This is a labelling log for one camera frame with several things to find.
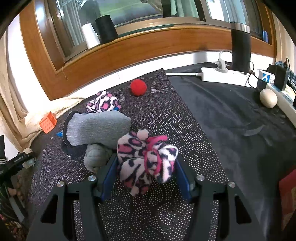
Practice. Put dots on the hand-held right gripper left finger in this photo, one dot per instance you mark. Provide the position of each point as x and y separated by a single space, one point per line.
107 178

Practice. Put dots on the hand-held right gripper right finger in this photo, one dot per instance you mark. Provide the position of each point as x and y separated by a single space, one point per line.
185 183

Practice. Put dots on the white leopard plush sock bundle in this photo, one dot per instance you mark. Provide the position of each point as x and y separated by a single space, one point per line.
138 162

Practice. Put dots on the grey fabric pouch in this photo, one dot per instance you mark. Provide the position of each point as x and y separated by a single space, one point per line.
99 128

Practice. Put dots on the pink leopard plush sock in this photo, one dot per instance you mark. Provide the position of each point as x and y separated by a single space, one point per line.
103 102

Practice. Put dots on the grey rolled sock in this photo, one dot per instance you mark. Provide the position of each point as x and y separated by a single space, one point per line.
93 157

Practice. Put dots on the floral patterned cloth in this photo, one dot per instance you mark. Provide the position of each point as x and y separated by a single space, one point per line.
13 197

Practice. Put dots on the small orange perforated cube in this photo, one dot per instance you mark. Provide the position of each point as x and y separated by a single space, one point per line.
47 122

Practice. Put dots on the cream curtain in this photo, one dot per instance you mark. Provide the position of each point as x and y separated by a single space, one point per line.
11 111

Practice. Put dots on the dark grey blanket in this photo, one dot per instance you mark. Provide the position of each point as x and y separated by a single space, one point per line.
231 139

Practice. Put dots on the black dotted mat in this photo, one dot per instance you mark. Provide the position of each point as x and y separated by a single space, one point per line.
161 115

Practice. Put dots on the red pom ball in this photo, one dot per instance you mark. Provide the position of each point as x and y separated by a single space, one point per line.
138 87

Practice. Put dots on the red cloth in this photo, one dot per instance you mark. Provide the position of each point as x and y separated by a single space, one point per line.
289 197

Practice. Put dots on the cream egg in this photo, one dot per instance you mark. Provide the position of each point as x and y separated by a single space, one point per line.
268 98

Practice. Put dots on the white plug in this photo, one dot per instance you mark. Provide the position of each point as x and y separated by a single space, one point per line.
222 66

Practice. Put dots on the long white power strip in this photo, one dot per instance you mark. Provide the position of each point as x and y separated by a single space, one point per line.
283 97

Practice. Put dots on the white and blue box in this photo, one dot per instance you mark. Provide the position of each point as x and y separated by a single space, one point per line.
266 76

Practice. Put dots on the black power adapter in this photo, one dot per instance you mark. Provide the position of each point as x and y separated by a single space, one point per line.
281 77

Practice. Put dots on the black cylinder speaker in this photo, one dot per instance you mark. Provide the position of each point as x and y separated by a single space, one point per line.
241 51

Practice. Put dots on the white thread spool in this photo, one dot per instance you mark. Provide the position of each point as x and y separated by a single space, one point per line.
90 36

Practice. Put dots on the black thread spool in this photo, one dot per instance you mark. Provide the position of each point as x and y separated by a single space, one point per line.
106 29

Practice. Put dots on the wooden window frame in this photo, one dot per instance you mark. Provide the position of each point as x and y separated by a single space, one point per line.
138 46

